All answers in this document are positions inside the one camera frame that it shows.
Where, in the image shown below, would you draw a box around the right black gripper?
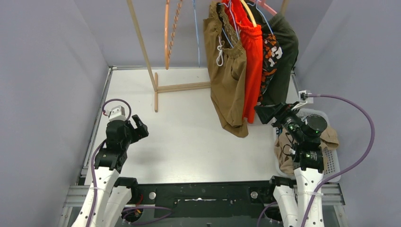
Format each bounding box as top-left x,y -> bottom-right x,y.
254,101 -> 306,142

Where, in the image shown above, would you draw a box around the beige shorts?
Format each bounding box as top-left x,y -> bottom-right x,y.
274,126 -> 340,176

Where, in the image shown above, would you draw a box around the wooden clothes rack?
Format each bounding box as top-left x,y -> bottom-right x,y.
127,0 -> 289,113

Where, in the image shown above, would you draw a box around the white plastic basket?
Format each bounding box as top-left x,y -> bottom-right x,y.
275,108 -> 340,180

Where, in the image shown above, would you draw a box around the wooden clothes hanger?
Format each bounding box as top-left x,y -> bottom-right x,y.
164,0 -> 184,70

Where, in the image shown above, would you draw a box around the light blue wire hanger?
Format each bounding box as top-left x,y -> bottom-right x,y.
192,0 -> 201,68

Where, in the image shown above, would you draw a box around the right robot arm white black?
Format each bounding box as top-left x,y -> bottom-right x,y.
254,103 -> 328,227

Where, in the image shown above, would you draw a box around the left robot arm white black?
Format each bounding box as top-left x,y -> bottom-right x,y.
72,114 -> 149,227

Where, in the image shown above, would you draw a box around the olive brown shorts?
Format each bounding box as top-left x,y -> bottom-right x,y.
203,1 -> 248,138

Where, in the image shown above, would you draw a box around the dark green patterned shorts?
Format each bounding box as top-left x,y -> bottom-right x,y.
246,0 -> 299,105

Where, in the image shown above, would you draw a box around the red orange shorts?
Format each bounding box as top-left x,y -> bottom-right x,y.
223,0 -> 264,124

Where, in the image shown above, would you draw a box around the cream wooden hanger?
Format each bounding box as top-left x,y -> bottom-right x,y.
240,0 -> 257,27

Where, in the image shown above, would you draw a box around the pink plastic hanger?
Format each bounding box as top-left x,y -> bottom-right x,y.
253,0 -> 277,16

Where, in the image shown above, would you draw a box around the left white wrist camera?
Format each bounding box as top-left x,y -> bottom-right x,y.
108,105 -> 127,122

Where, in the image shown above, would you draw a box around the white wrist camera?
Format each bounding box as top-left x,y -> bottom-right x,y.
291,90 -> 314,111
108,105 -> 127,122

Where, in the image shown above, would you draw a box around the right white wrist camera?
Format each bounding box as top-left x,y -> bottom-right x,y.
291,90 -> 314,111

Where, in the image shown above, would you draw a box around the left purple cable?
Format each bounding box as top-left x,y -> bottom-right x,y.
86,98 -> 174,227

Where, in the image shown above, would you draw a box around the purple cable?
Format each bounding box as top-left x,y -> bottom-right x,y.
86,98 -> 174,227
257,94 -> 376,227

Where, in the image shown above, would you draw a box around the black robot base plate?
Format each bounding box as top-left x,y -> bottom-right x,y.
121,180 -> 282,225

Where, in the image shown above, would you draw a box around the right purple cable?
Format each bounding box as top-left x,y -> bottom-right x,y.
257,94 -> 376,227

